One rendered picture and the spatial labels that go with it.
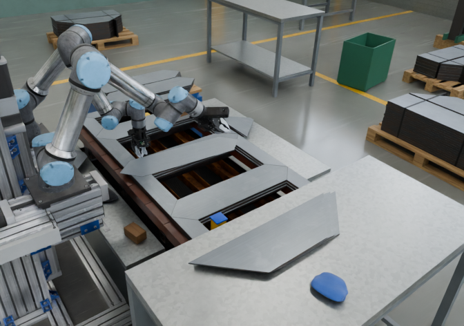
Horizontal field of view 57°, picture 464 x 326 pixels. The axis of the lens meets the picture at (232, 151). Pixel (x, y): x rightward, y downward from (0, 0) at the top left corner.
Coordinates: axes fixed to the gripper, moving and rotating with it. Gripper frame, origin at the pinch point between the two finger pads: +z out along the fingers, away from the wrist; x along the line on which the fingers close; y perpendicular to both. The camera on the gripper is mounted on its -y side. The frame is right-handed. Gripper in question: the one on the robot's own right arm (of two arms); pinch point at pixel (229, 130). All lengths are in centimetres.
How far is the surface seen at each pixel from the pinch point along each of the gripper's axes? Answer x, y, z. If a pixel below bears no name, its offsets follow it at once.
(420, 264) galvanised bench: 62, -69, 28
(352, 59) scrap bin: -270, 42, 274
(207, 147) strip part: -18, 41, 30
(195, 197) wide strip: 24.2, 27.3, 11.0
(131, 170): 7, 63, -4
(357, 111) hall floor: -188, 41, 273
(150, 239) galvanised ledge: 45, 48, 5
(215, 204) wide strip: 28.4, 17.6, 15.3
